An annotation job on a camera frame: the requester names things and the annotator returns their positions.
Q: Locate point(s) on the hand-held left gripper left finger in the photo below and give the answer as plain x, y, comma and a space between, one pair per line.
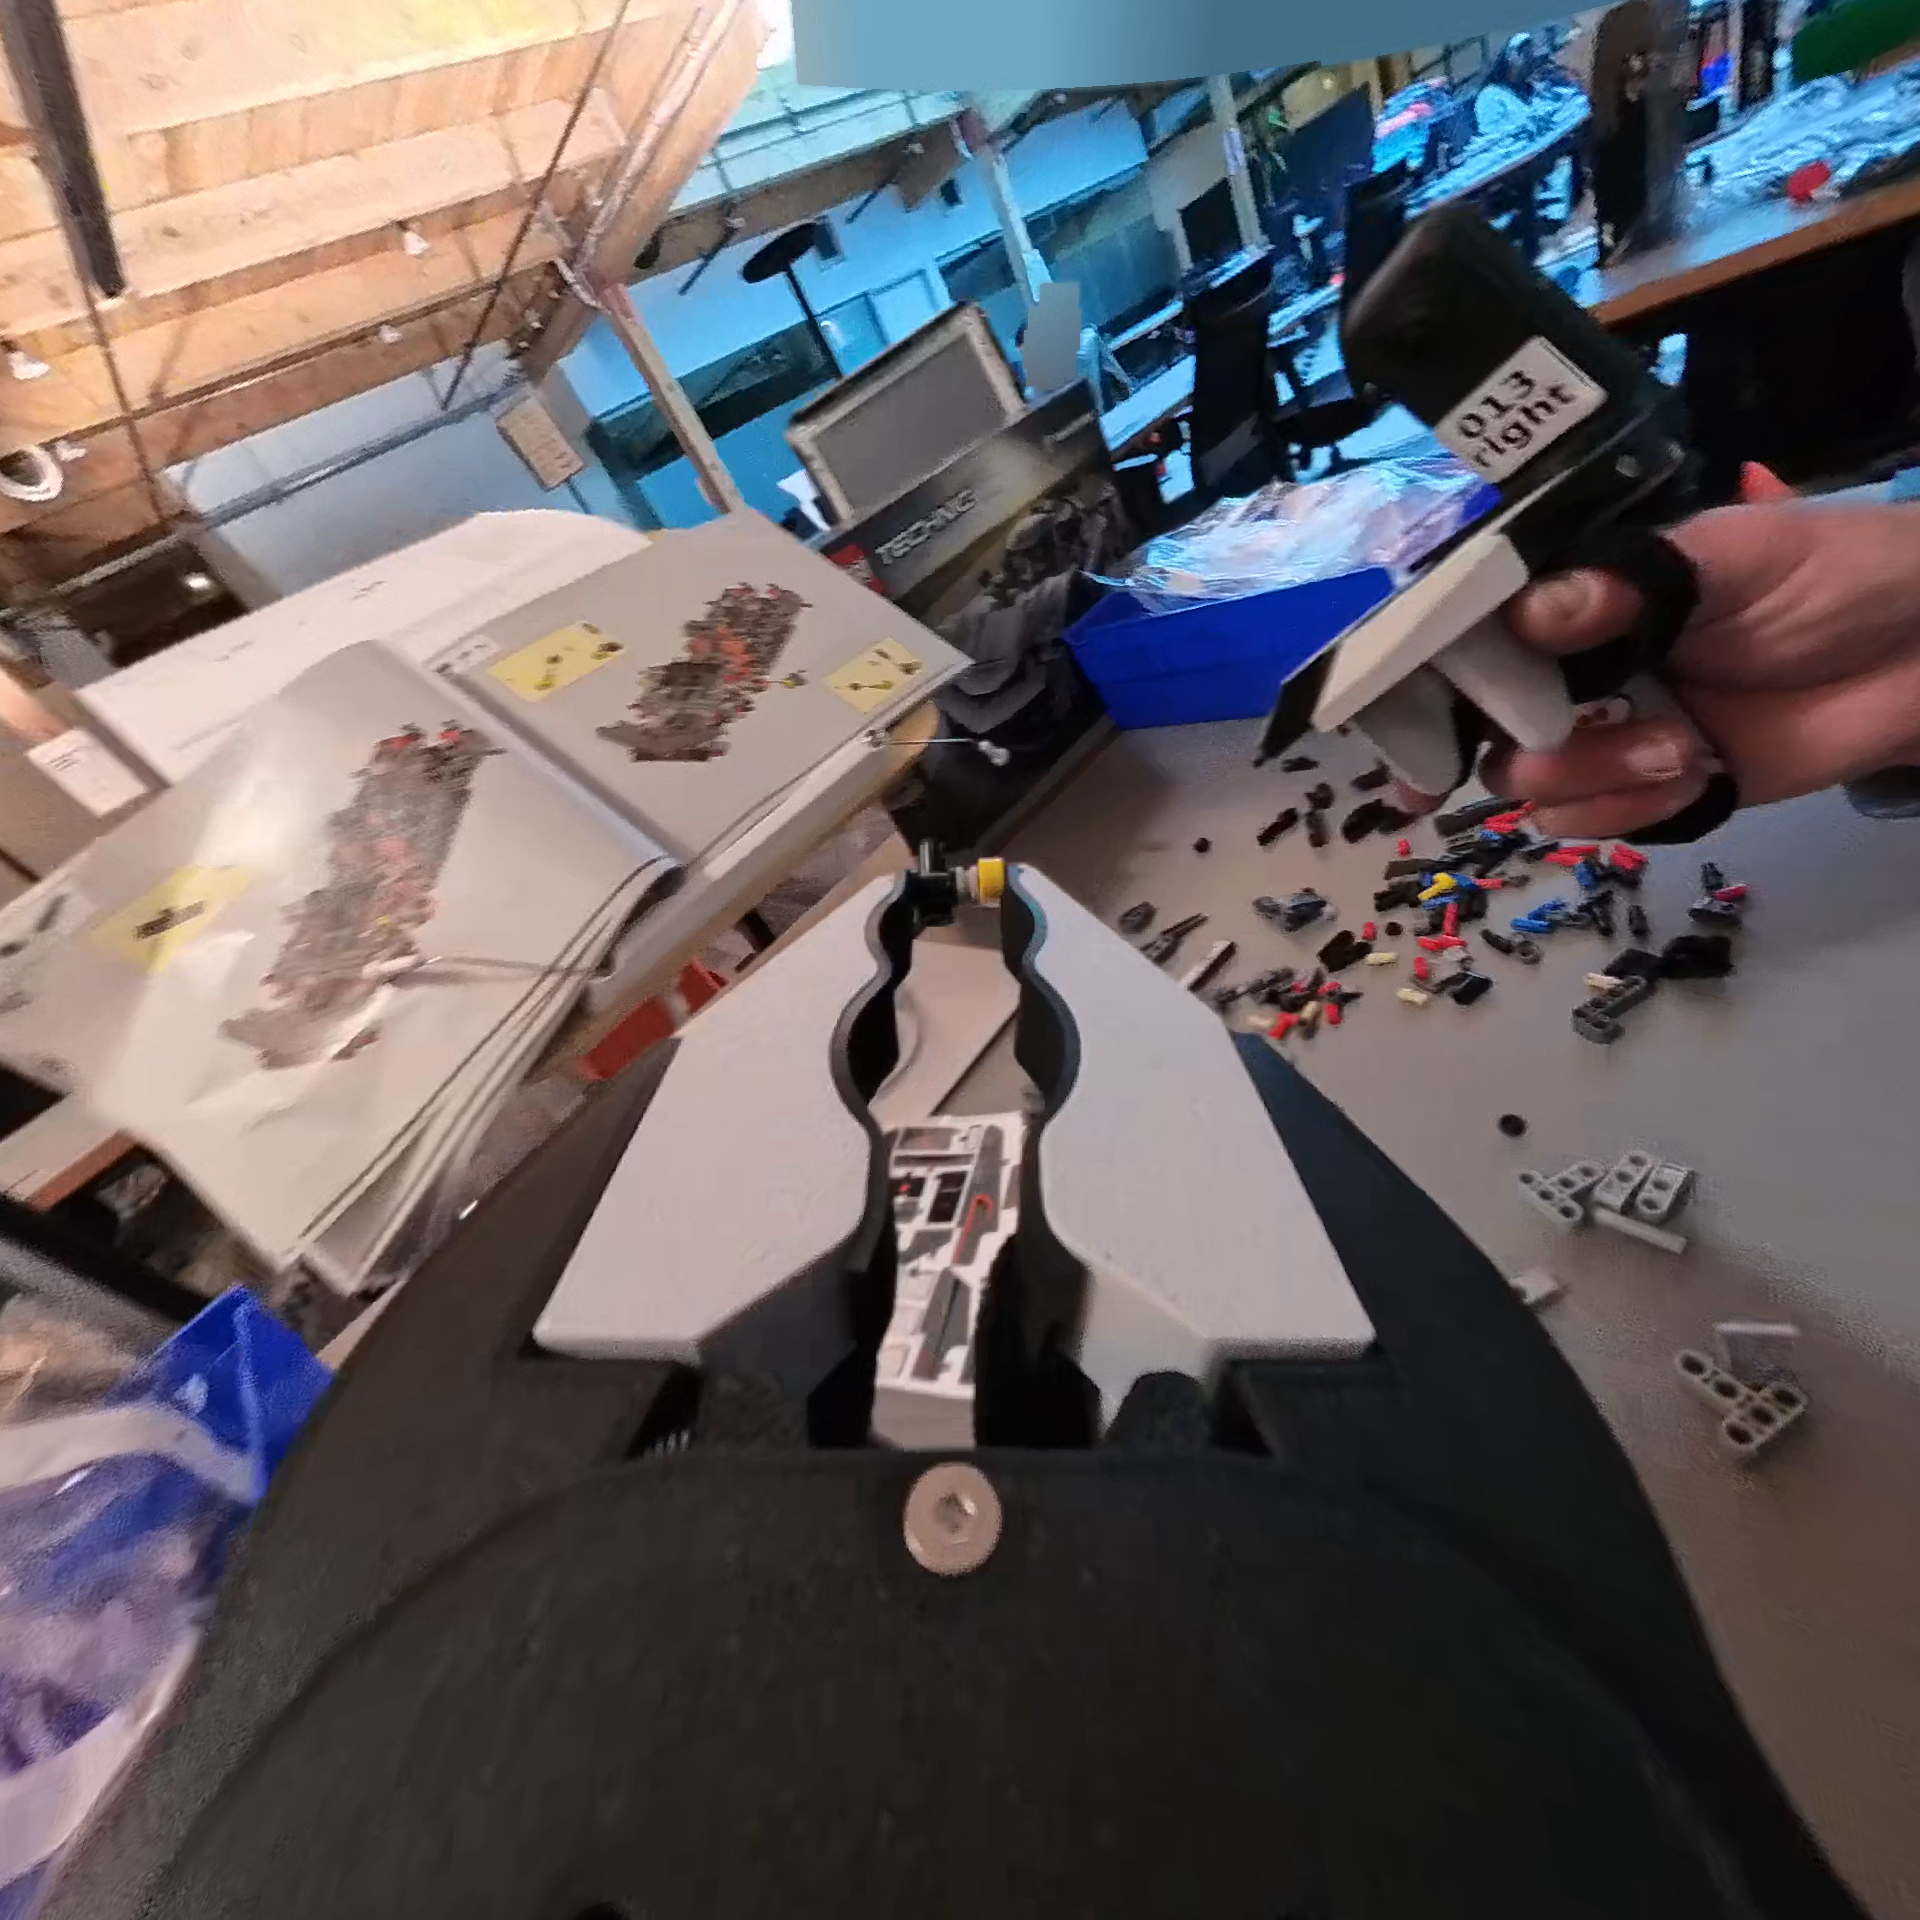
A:
720, 1186

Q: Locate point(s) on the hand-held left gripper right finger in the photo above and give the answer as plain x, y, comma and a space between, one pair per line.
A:
1200, 1186

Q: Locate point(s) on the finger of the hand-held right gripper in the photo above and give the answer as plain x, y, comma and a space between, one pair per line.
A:
1289, 717
1425, 630

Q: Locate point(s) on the small black yellow lego assembly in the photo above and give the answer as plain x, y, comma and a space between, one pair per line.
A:
986, 884

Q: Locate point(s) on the person's right forearm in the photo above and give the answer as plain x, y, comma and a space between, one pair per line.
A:
1892, 793

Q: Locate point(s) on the blue black lego connector piece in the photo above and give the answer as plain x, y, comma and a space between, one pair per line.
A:
1293, 906

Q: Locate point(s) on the lego sticker sheet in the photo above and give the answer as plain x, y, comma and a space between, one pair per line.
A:
938, 1201

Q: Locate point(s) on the black lego set box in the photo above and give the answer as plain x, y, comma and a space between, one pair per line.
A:
930, 540

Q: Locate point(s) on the dark grey angled lego beam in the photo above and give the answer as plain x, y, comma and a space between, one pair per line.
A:
1612, 1004

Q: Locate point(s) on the pile of small lego pieces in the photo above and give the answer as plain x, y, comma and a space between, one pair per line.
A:
1694, 956

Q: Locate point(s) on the light grey lego axle bar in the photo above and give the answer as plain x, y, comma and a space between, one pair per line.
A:
1642, 1234

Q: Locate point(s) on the Lego Technic box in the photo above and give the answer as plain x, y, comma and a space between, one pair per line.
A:
914, 422

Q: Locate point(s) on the open lego instruction booklet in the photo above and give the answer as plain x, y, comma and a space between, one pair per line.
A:
720, 661

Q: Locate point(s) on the grey flat lego tile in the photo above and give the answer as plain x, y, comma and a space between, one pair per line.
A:
1759, 1341

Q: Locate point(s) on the person's right hand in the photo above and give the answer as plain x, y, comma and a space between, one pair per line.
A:
1816, 630

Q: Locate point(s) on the blue plastic bin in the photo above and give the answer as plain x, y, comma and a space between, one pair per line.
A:
1200, 661

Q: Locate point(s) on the clear plastic bags bundle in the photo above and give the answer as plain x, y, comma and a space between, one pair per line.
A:
1289, 524

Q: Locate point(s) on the red plastic object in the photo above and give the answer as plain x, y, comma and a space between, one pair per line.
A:
645, 1023

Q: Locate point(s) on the black office chair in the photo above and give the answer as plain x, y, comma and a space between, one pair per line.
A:
1231, 377

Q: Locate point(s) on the black standing device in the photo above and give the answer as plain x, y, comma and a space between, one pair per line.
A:
1638, 121

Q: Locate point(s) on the wooden background desk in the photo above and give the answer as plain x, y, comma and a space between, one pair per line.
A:
1757, 255

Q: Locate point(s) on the wooden book stand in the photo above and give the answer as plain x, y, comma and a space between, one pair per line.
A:
809, 863

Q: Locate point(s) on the green plastic bin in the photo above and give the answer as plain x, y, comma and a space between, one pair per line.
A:
1861, 38

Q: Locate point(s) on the black floor lamp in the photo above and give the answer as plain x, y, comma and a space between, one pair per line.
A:
788, 271

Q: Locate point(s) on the white wall notice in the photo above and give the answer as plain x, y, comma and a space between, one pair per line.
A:
540, 441

